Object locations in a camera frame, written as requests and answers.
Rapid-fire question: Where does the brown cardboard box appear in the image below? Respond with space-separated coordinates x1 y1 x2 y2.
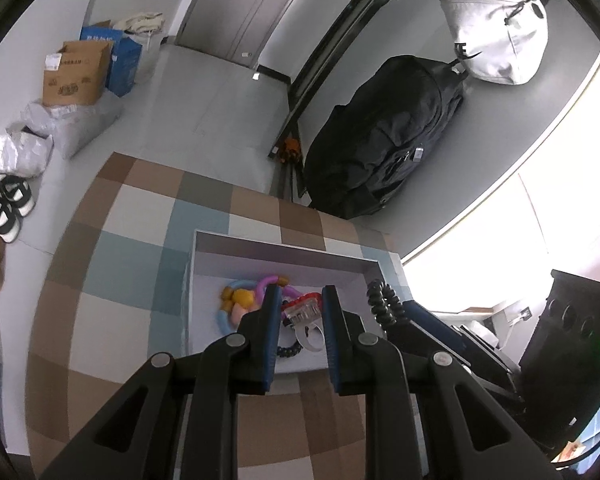
42 40 112 107

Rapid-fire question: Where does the blue ring with yellow charm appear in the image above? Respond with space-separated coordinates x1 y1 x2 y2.
215 278 261 334

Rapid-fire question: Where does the black camera box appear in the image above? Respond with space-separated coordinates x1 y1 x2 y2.
519 270 600 456

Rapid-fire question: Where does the white round jewelry piece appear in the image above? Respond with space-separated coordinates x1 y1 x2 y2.
294 324 325 353

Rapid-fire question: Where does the cream tote bag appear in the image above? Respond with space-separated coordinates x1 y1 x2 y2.
112 12 164 36

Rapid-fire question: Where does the blue cardboard box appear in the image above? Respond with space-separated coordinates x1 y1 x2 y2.
80 25 142 98

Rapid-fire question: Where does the checkered table cloth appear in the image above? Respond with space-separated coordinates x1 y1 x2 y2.
24 153 407 474

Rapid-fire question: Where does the grey door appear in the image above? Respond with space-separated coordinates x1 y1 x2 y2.
175 0 294 68

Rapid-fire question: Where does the white plastic parcel bag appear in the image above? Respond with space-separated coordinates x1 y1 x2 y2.
0 130 53 179

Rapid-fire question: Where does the white grey hanging bag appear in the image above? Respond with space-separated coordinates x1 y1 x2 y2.
439 0 550 86

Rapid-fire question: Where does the black backpack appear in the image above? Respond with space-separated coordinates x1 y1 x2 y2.
303 55 467 220

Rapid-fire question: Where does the grey rectangular storage box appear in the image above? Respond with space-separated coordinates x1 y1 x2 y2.
182 228 389 378

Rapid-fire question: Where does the red hair clip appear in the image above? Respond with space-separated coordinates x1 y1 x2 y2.
282 292 323 328

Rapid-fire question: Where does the purple ring bracelet with charm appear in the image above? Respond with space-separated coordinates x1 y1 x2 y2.
251 273 301 306

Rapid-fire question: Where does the grey plastic parcel bag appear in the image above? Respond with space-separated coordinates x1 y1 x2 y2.
21 90 123 159

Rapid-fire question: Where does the black white slipper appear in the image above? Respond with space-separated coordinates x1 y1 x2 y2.
0 203 20 244
0 174 35 218

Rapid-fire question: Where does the black coat rack stand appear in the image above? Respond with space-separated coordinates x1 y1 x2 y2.
268 0 391 158

